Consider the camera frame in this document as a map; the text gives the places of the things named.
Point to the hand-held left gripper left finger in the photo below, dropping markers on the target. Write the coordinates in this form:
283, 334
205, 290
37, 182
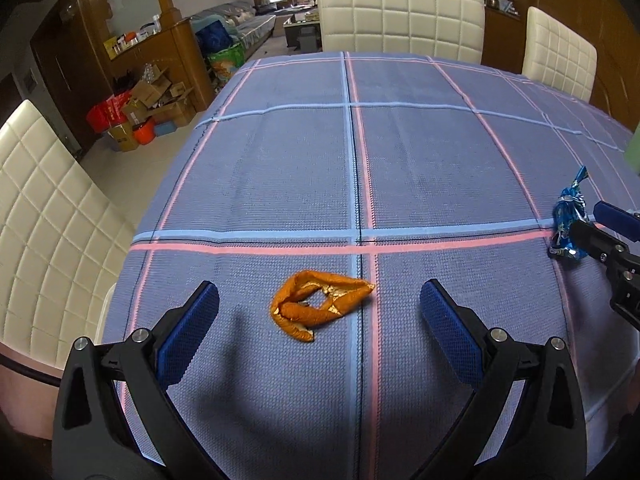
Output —
187, 335

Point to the grey coffee table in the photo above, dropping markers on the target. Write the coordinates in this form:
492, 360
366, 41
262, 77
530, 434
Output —
302, 32

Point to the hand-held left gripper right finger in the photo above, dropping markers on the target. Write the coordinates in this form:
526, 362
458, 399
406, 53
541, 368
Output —
450, 330

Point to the green cup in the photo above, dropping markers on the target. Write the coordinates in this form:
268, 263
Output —
634, 147

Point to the red bag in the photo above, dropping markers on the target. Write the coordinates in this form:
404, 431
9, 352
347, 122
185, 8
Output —
105, 112

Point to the orange bucket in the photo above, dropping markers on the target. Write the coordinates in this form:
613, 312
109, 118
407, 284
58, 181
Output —
143, 132

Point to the blue bag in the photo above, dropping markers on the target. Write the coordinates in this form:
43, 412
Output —
214, 36

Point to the covered grey sofa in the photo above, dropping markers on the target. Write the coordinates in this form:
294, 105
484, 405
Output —
250, 27

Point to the pinkish brown bin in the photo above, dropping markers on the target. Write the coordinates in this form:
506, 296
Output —
25, 400

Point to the low wooden partition cabinet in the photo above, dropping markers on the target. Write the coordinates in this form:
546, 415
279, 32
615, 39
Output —
185, 60

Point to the green printed shopping bag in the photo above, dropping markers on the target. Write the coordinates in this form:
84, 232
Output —
226, 67

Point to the yellow box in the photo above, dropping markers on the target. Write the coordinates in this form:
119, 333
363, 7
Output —
114, 47

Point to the pile of cardboard boxes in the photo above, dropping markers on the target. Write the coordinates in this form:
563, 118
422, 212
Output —
160, 97

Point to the small blue box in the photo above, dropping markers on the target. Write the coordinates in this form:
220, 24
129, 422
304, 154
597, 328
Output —
165, 129

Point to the orange peel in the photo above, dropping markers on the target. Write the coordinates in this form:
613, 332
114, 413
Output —
295, 310

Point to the blue plaid tablecloth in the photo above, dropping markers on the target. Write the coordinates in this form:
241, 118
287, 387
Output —
300, 170

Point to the cream quilted dining chair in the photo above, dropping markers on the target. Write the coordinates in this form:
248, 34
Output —
560, 55
50, 220
400, 10

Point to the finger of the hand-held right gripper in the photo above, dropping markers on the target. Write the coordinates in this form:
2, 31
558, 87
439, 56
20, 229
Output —
592, 242
617, 220

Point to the wooden sideboard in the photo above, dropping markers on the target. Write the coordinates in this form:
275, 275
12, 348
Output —
502, 40

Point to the blue foil snack wrapper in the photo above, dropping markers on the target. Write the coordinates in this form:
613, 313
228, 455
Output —
565, 215

